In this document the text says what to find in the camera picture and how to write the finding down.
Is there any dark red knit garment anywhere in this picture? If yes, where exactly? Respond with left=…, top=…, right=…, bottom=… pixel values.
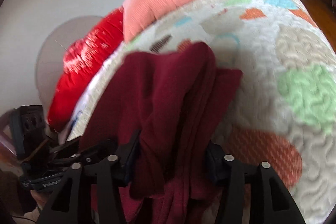
left=79, top=42, right=243, bottom=223

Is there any patchwork heart quilt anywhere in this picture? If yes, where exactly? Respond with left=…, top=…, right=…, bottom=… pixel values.
left=69, top=0, right=335, bottom=223

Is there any round white headboard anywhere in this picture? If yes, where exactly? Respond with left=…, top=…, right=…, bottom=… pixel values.
left=35, top=15, right=102, bottom=113

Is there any red floral duvet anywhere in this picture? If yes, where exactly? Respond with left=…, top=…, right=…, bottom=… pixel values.
left=47, top=7, right=123, bottom=132

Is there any pink pillow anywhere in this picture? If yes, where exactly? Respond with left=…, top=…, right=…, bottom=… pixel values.
left=122, top=0, right=194, bottom=43

